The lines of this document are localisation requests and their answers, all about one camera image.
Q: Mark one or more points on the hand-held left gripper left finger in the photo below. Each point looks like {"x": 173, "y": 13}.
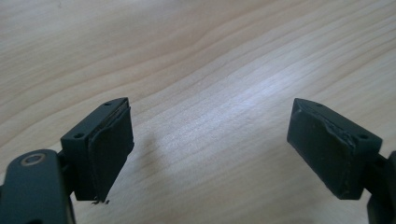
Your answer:
{"x": 99, "y": 149}

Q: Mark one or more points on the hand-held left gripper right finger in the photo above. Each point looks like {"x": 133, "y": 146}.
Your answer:
{"x": 330, "y": 149}

